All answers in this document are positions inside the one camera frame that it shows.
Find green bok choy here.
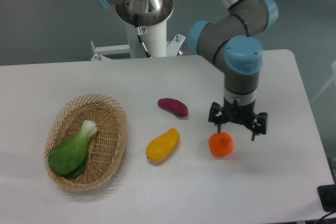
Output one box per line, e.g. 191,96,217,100
48,120,98,179

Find yellow mango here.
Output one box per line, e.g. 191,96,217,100
145,128,180,163

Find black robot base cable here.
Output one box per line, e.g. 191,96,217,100
133,13,153,58

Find woven wicker basket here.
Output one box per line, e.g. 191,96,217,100
44,94,128,191

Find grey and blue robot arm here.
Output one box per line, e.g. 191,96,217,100
96,0,278,136

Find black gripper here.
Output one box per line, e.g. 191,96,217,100
208,100,268,141

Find purple sweet potato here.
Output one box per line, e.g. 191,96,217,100
157,98,188,118

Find orange fruit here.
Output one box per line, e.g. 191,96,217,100
208,132,234,157

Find white frame at right edge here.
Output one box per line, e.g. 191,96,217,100
311,61,335,103

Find black device at table edge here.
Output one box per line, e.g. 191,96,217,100
317,184,335,212

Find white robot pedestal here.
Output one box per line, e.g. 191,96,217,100
90,0,186,60

